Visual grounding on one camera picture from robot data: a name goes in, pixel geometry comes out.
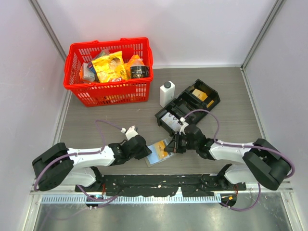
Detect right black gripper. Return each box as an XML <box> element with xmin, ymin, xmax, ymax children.
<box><xmin>165</xmin><ymin>131</ymin><xmax>198</xmax><ymax>153</ymax></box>

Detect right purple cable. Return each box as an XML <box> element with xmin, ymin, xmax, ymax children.
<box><xmin>179</xmin><ymin>109</ymin><xmax>295</xmax><ymax>211</ymax></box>

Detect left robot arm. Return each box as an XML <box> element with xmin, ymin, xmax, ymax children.
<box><xmin>32</xmin><ymin>135</ymin><xmax>152</xmax><ymax>192</ymax></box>

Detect orange yellow credit card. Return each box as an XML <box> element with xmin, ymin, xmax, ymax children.
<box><xmin>150</xmin><ymin>141</ymin><xmax>170</xmax><ymax>160</ymax></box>

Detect black labelled jar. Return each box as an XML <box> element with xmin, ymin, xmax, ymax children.
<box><xmin>130</xmin><ymin>65</ymin><xmax>150</xmax><ymax>79</ymax></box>

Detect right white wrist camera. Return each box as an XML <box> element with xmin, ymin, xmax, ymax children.
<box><xmin>179</xmin><ymin>117</ymin><xmax>189</xmax><ymax>135</ymax></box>

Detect orange snack bag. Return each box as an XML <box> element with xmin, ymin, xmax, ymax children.
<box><xmin>124</xmin><ymin>54</ymin><xmax>144</xmax><ymax>79</ymax></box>

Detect white slotted cable duct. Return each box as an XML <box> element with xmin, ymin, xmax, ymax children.
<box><xmin>41</xmin><ymin>194</ymin><xmax>221</xmax><ymax>204</ymax></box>

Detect grey green snack packet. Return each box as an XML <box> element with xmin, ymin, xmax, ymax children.
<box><xmin>79</xmin><ymin>63</ymin><xmax>96</xmax><ymax>83</ymax></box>

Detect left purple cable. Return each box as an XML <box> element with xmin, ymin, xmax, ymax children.
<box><xmin>33</xmin><ymin>119</ymin><xmax>127</xmax><ymax>210</ymax></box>

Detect purple cable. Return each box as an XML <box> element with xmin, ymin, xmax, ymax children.
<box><xmin>179</xmin><ymin>109</ymin><xmax>295</xmax><ymax>211</ymax></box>
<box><xmin>33</xmin><ymin>119</ymin><xmax>127</xmax><ymax>210</ymax></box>

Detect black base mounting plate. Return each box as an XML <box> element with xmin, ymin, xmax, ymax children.
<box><xmin>81</xmin><ymin>174</ymin><xmax>246</xmax><ymax>197</ymax></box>

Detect red plastic shopping basket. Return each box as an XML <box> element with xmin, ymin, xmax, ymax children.
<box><xmin>64</xmin><ymin>37</ymin><xmax>154</xmax><ymax>107</ymax></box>

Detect white card boxes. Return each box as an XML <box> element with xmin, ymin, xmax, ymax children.
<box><xmin>161</xmin><ymin>112</ymin><xmax>182</xmax><ymax>132</ymax></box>

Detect white bottle grey cap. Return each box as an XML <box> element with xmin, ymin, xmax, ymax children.
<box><xmin>159</xmin><ymin>81</ymin><xmax>175</xmax><ymax>107</ymax></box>

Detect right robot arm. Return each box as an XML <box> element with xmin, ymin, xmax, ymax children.
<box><xmin>164</xmin><ymin>124</ymin><xmax>293</xmax><ymax>191</ymax></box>

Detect grey leather card holder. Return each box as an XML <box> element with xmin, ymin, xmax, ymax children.
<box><xmin>145</xmin><ymin>139</ymin><xmax>175</xmax><ymax>167</ymax></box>

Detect black compartment organizer tray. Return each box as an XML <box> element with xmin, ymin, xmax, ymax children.
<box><xmin>155</xmin><ymin>79</ymin><xmax>220</xmax><ymax>136</ymax></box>

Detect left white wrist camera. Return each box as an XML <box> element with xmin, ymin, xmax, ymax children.
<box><xmin>121</xmin><ymin>126</ymin><xmax>138</xmax><ymax>140</ymax></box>

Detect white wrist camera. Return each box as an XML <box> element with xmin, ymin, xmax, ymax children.
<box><xmin>121</xmin><ymin>126</ymin><xmax>138</xmax><ymax>140</ymax></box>
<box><xmin>179</xmin><ymin>117</ymin><xmax>189</xmax><ymax>135</ymax></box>

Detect yellow chips bag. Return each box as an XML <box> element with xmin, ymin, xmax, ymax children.
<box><xmin>91</xmin><ymin>51</ymin><xmax>128</xmax><ymax>83</ymax></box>

